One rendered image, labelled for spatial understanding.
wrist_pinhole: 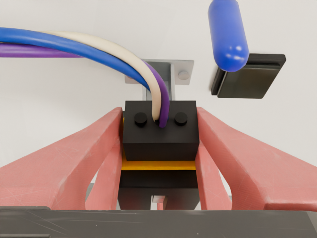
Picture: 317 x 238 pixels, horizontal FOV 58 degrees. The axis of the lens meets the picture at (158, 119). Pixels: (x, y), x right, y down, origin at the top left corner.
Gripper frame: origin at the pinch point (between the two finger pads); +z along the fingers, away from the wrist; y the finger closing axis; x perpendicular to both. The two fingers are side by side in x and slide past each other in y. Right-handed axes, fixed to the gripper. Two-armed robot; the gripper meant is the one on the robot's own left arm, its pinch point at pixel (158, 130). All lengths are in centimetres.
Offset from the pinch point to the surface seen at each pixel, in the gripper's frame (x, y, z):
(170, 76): 0.8, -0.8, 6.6
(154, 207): 107, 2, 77
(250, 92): 2.6, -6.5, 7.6
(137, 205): 4.9, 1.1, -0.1
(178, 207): 5.3, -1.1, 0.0
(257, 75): 0.9, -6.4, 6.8
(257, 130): 9.0, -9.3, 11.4
